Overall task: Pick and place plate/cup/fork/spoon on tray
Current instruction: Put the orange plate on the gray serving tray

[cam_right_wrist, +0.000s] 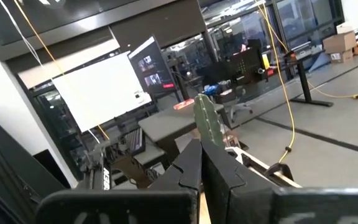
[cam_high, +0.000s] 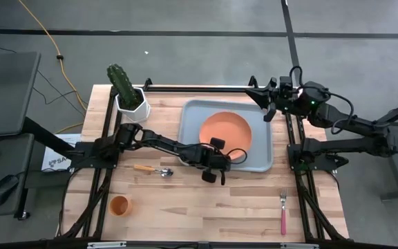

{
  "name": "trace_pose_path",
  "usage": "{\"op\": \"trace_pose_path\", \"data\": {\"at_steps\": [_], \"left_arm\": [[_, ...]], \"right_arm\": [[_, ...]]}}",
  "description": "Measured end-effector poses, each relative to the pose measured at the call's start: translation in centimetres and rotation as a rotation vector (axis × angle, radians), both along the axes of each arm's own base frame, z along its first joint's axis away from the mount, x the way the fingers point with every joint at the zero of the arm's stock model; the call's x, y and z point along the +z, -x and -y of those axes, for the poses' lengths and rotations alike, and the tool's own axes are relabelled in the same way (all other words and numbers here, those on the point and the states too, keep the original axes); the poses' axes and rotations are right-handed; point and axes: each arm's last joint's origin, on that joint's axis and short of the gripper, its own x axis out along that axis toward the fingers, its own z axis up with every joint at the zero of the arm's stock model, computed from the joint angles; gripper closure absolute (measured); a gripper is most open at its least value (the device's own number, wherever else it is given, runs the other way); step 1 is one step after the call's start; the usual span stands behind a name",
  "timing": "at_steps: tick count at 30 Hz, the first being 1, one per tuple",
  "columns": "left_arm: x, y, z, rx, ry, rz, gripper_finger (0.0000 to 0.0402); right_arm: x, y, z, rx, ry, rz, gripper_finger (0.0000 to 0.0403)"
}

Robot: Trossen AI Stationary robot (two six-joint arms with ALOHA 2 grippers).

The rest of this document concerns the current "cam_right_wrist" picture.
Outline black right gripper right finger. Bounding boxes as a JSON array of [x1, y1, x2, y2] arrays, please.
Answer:
[[201, 139, 358, 224]]

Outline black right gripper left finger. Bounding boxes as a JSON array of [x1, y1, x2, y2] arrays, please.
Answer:
[[35, 138, 203, 224]]

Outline grey desk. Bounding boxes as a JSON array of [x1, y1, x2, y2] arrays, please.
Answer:
[[137, 102, 232, 162]]

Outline green cactus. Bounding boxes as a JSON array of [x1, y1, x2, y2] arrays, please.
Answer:
[[193, 93, 227, 149]]

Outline grey office chair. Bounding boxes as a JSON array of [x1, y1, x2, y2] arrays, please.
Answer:
[[224, 86, 255, 123]]

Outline white board panel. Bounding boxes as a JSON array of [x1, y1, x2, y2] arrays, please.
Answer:
[[52, 50, 152, 133]]

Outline black legged desk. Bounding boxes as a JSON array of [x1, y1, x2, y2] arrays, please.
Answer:
[[283, 41, 334, 108]]

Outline black screen with video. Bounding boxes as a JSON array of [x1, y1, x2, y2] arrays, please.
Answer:
[[127, 35, 177, 96]]

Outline small cardboard box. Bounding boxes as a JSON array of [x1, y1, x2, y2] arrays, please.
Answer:
[[330, 49, 354, 64]]

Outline large cardboard box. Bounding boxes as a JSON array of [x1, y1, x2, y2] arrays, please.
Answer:
[[323, 30, 357, 54]]

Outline white box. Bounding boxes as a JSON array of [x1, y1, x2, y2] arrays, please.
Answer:
[[336, 21, 356, 35]]

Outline yellow hanging cable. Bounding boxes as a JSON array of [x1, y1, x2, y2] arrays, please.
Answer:
[[255, 0, 358, 164], [12, 0, 111, 141]]

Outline black rig frame post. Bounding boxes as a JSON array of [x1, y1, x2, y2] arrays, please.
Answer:
[[0, 106, 67, 224]]

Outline white hanging cable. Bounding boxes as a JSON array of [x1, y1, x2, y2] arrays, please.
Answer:
[[0, 0, 45, 68]]

